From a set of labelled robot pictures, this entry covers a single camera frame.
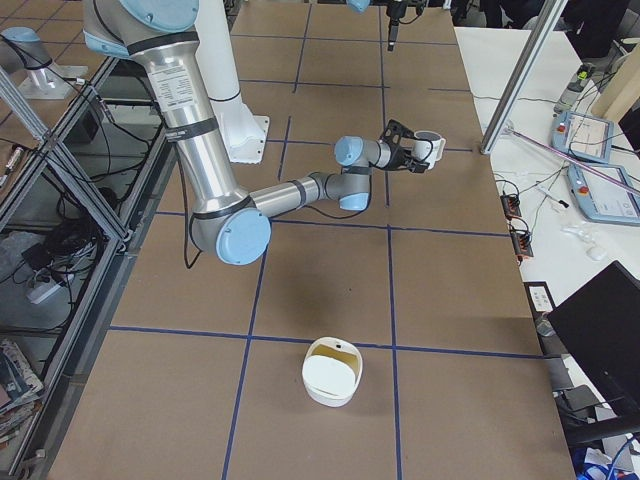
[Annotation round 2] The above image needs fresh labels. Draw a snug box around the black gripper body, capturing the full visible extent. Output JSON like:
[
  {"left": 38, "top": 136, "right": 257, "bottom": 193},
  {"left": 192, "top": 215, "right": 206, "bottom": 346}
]
[{"left": 378, "top": 119, "right": 432, "bottom": 174}]

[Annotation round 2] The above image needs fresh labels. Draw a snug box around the white mug with handle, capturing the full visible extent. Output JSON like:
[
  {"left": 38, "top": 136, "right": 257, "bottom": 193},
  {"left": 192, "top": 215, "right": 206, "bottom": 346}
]
[{"left": 411, "top": 130, "right": 446, "bottom": 168}]

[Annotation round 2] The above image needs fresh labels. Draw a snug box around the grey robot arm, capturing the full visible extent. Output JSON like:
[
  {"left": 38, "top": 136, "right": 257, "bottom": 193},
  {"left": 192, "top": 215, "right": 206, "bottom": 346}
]
[
  {"left": 345, "top": 0, "right": 429, "bottom": 52},
  {"left": 83, "top": 1, "right": 445, "bottom": 265}
]

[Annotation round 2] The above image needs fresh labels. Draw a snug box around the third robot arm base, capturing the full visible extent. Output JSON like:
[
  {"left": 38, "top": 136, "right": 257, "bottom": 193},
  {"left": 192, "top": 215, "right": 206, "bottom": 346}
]
[{"left": 1, "top": 26, "right": 88, "bottom": 100}]

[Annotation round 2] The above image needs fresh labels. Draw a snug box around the metal rod on table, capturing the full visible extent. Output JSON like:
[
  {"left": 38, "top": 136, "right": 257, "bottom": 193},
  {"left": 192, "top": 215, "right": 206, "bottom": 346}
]
[{"left": 503, "top": 126, "right": 640, "bottom": 196}]

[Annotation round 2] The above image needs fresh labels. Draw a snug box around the orange black electronic module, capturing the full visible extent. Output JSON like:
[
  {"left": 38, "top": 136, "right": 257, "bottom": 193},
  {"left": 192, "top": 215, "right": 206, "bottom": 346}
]
[{"left": 500, "top": 194, "right": 521, "bottom": 219}]

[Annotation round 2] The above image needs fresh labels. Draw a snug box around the grey teach pendant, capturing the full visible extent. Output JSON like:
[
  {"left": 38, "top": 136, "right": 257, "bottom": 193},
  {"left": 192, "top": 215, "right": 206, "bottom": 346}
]
[
  {"left": 551, "top": 111, "right": 614, "bottom": 164},
  {"left": 567, "top": 164, "right": 639, "bottom": 226}
]

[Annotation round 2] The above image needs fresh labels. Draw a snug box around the white oval bowl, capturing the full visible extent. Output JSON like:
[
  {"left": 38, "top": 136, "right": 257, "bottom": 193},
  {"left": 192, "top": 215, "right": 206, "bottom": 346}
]
[{"left": 301, "top": 336, "right": 363, "bottom": 408}]

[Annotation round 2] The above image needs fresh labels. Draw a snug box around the black laptop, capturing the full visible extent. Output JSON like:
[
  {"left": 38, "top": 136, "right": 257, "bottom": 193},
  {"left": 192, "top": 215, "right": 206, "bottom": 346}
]
[{"left": 548, "top": 260, "right": 639, "bottom": 415}]

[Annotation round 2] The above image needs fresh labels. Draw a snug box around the white power strip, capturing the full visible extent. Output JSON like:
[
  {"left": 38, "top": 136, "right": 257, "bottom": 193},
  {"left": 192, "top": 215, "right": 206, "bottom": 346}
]
[{"left": 26, "top": 280, "right": 67, "bottom": 305}]

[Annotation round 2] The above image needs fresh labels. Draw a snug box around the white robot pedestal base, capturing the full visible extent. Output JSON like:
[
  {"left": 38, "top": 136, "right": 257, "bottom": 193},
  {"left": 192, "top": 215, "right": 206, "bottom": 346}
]
[{"left": 195, "top": 0, "right": 270, "bottom": 164}]

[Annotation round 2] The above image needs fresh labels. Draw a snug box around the aluminium frame post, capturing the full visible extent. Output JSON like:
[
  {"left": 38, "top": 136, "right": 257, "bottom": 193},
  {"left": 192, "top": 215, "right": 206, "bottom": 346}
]
[{"left": 480, "top": 0, "right": 568, "bottom": 155}]

